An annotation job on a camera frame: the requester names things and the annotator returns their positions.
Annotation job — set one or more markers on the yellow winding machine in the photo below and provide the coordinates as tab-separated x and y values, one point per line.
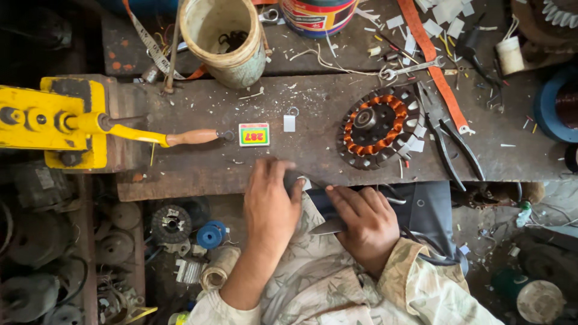
49	122

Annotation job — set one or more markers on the stator with copper winding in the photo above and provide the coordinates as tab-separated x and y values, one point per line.
375	144

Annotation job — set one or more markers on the black bare stator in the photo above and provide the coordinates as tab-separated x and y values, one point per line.
170	224

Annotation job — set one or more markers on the small green-capped bottle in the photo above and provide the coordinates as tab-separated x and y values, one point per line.
524	215

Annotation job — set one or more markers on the red green yellow matchbox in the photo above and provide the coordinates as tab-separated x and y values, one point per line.
253	134

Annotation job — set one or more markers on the heap of old motors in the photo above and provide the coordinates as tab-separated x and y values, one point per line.
45	252

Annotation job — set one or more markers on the small white paper piece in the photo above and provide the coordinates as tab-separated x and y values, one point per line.
307	184

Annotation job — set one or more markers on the person's right hand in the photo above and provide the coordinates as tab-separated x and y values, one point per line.
368	230

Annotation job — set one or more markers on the roll of cream paper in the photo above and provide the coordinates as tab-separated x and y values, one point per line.
219	270

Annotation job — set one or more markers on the round tin with dirty lid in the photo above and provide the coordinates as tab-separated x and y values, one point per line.
539	301

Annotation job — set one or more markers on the cream plastic bucket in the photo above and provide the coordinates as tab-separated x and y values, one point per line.
239	63

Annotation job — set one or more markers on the silver open-end wrench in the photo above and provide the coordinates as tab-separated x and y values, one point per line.
413	68

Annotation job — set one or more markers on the small blue spool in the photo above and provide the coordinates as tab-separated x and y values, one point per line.
210	235

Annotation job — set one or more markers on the person's left hand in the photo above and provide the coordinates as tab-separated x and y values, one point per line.
271	212

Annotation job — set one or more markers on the thin metal rod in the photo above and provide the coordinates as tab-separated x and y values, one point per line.
171	49

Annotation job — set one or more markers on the colourful paint tin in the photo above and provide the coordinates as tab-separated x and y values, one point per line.
318	18

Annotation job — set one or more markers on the white measuring tape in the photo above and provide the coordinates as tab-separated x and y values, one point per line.
151	45

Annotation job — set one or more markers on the fan motor with white fins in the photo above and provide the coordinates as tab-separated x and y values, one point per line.
548	18

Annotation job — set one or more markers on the heap of white paper cuttings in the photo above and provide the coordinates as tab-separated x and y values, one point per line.
445	13

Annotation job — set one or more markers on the yellow crank with wooden grip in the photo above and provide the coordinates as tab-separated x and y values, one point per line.
149	135

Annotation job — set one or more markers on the white thread spool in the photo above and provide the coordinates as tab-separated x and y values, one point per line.
510	56

